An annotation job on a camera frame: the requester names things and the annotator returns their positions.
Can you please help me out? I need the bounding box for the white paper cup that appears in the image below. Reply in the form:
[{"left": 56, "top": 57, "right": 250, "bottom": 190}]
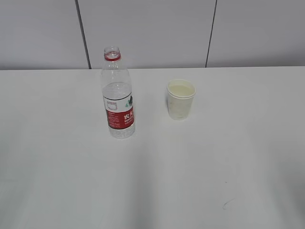
[{"left": 167, "top": 79, "right": 196, "bottom": 120}]

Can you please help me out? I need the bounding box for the clear red-label water bottle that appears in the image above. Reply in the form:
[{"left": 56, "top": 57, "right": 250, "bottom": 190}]
[{"left": 100, "top": 46, "right": 135, "bottom": 139}]

